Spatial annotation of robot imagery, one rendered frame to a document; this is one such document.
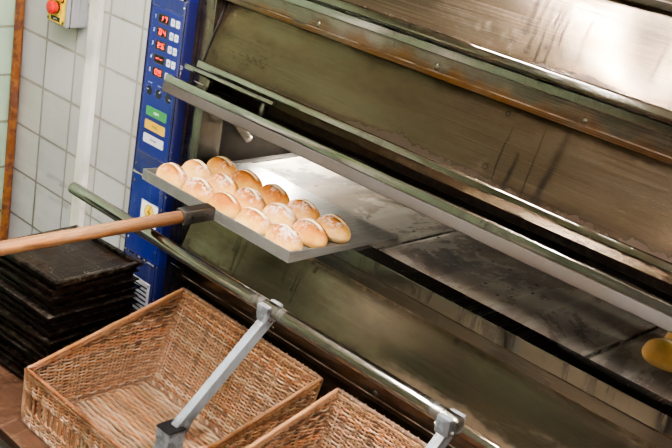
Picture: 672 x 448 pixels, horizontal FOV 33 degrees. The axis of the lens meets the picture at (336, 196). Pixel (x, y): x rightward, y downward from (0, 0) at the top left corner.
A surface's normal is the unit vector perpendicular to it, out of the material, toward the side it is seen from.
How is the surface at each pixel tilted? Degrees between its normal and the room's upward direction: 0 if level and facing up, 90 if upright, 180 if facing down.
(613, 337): 0
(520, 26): 70
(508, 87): 90
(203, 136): 90
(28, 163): 90
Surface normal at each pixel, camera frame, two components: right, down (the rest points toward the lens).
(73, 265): 0.16, -0.93
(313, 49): -0.60, -0.19
